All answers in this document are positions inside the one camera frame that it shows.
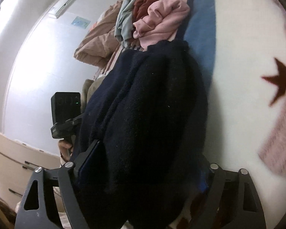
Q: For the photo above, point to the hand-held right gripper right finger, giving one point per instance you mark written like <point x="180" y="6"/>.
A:
<point x="215" y="181"/>

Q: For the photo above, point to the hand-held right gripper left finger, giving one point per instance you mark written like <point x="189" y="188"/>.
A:
<point x="88" y="164"/>

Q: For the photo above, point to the navy planet print sweater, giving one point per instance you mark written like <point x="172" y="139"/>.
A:
<point x="152" y="114"/>

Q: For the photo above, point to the person's left hand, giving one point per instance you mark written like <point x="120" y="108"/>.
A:
<point x="64" y="150"/>

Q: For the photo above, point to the tan garment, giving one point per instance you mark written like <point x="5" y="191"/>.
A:
<point x="90" y="91"/>

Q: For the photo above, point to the beige drawer cabinet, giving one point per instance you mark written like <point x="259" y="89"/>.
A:
<point x="12" y="162"/>

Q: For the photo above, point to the pink quilt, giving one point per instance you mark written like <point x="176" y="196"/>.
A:
<point x="97" y="40"/>

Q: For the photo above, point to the white air conditioner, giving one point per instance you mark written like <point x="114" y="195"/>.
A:
<point x="66" y="3"/>

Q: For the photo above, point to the light blue garment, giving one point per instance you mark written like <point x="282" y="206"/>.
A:
<point x="125" y="16"/>

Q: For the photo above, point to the striped star print bed sheet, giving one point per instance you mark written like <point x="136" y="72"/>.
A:
<point x="240" y="52"/>

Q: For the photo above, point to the dark red garment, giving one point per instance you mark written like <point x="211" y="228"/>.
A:
<point x="144" y="2"/>

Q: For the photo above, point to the pink hooded garment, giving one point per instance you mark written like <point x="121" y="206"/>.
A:
<point x="164" y="19"/>

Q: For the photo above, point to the small blue wall poster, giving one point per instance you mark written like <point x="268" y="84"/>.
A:
<point x="80" y="22"/>

